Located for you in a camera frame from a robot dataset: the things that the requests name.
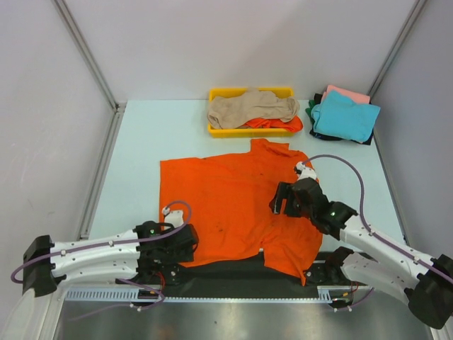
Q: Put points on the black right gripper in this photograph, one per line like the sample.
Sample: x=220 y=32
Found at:
x=289 y=197

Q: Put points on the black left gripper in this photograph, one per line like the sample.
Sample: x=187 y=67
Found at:
x=184 y=256

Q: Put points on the orange t-shirt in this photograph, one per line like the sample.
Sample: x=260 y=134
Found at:
x=293 y=125
x=229 y=196

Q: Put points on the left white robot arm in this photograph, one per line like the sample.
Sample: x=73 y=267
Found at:
x=137 y=255

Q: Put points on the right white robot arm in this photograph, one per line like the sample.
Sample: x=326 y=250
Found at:
x=421 y=282

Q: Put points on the orange t-shirt in tray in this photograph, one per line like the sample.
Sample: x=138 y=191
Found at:
x=293 y=125

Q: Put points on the beige t-shirt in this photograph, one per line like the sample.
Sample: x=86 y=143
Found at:
x=231 y=112

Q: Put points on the green folded t-shirt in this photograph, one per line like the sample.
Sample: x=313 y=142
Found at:
x=313 y=111

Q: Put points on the light blue folded t-shirt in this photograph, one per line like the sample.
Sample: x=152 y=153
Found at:
x=345 y=117

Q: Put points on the yellow plastic tray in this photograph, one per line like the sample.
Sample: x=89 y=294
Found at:
x=280 y=92

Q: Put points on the black folded t-shirt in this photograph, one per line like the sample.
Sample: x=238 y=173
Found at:
x=366 y=140

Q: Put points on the pink folded t-shirt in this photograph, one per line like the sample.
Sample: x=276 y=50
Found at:
x=354 y=96

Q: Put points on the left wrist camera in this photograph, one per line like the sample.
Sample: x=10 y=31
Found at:
x=173 y=217

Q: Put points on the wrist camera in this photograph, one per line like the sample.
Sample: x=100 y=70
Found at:
x=304 y=172
x=173 y=217

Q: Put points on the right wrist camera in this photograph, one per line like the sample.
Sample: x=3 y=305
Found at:
x=304 y=172

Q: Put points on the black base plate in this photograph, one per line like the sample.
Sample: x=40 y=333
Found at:
x=248 y=274

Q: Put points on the white slotted cable duct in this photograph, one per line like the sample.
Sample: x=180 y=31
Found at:
x=316 y=295

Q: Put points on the right aluminium frame post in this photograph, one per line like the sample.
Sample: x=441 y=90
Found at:
x=414 y=14

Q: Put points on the aluminium frame post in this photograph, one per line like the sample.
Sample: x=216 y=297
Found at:
x=414 y=14
x=116 y=110

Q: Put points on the left aluminium frame post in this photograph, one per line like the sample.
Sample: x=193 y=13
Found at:
x=116 y=110

